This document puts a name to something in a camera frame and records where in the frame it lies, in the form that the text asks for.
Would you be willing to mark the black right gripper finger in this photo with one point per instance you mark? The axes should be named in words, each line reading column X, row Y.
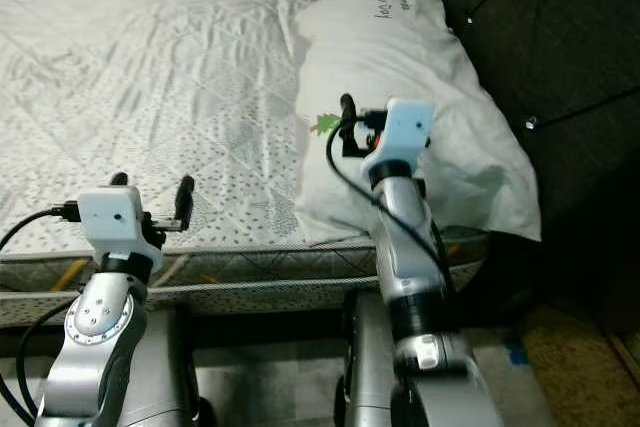
column 348, row 122

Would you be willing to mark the white pillow with green tree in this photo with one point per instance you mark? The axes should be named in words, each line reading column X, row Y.
column 410, row 47

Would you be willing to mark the white quilted mattress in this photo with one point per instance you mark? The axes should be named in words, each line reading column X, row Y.
column 160, row 67

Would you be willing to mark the silver left robot leg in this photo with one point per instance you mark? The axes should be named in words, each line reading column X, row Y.
column 170, row 367

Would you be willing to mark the silver robot leg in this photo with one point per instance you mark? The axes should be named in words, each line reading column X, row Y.
column 170, row 367
column 370, row 367

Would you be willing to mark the silver right robot leg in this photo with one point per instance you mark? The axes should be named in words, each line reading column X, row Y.
column 370, row 367

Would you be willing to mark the blue tape piece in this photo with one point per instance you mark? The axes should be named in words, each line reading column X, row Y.
column 515, row 352

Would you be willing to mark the brown woven floor mat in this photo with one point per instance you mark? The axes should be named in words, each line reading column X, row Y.
column 580, row 367

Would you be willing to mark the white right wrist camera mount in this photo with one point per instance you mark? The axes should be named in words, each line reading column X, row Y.
column 405, row 132

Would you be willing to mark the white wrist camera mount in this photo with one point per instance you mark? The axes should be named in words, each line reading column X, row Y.
column 110, row 217
column 405, row 132

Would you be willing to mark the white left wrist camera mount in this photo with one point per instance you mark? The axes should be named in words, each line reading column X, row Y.
column 110, row 217

